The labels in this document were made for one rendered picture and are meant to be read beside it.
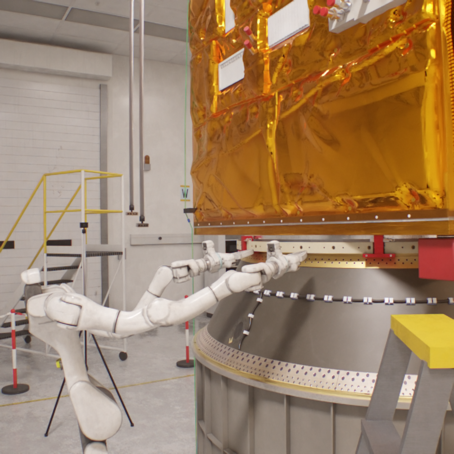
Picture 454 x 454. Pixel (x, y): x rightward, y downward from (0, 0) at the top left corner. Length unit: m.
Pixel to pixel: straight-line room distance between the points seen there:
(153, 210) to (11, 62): 3.74
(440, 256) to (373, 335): 0.43
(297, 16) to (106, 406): 1.84
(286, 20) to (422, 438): 1.91
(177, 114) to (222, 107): 7.67
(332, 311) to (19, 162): 7.95
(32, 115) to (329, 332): 8.20
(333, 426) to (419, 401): 0.86
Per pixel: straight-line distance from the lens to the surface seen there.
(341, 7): 2.04
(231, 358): 2.27
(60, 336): 1.89
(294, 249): 2.19
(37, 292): 1.87
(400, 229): 1.83
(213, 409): 2.51
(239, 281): 1.67
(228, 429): 2.39
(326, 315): 2.05
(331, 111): 2.07
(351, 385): 1.93
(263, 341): 2.17
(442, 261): 1.76
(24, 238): 9.37
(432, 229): 1.74
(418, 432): 1.18
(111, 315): 1.66
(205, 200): 3.01
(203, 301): 1.66
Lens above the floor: 1.77
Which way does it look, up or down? 1 degrees up
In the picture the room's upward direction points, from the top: 1 degrees counter-clockwise
